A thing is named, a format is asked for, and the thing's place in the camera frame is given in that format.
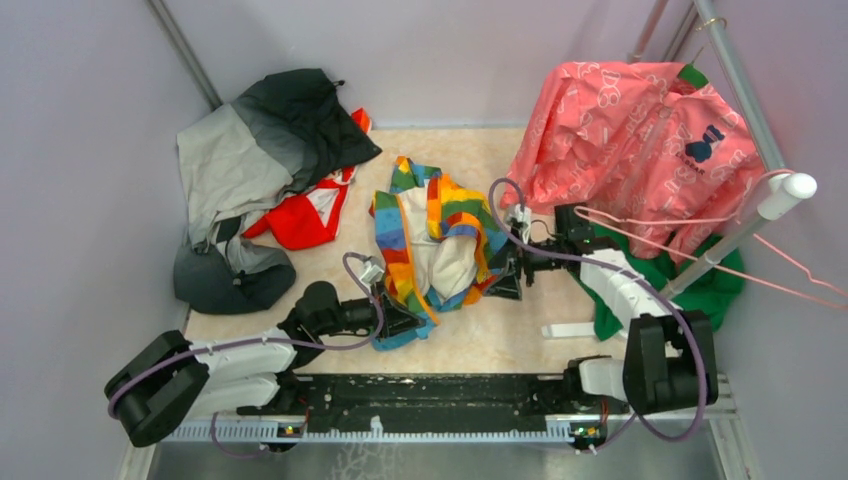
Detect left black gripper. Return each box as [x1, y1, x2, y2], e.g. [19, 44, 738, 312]
[316, 281, 426, 342]

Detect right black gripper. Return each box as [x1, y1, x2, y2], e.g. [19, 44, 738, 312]
[482, 226, 566, 301]

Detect rainbow striped jacket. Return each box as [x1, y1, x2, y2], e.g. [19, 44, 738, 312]
[369, 156, 509, 351]

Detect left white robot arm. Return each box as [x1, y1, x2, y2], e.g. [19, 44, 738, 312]
[104, 281, 430, 447]

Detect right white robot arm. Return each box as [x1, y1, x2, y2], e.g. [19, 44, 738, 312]
[486, 204, 719, 416]

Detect grey black jacket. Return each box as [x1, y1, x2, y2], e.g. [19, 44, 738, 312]
[173, 68, 380, 315]

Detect pink patterned jacket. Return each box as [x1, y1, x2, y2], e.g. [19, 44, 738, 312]
[500, 62, 765, 262]

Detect red white garment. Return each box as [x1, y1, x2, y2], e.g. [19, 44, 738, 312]
[233, 105, 357, 250]

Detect green garment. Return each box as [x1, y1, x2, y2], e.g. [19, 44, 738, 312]
[573, 62, 749, 342]

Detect white clothes rack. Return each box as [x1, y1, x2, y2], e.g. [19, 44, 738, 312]
[539, 0, 819, 340]

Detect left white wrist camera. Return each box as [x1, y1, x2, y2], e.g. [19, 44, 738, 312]
[358, 256, 385, 285]

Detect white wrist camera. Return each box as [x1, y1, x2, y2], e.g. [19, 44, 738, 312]
[358, 256, 385, 285]
[505, 204, 533, 244]

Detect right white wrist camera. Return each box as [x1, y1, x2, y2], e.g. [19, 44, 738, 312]
[505, 204, 533, 244]

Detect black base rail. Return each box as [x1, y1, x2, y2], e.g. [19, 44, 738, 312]
[236, 373, 629, 434]

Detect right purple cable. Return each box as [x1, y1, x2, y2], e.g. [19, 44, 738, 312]
[488, 177, 711, 454]

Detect purple cable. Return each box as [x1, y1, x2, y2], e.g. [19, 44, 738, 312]
[488, 177, 711, 454]
[107, 251, 387, 461]

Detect pink wire hanger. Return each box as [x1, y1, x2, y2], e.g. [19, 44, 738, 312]
[573, 168, 848, 315]

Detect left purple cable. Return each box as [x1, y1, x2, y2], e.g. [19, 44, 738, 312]
[107, 251, 387, 461]

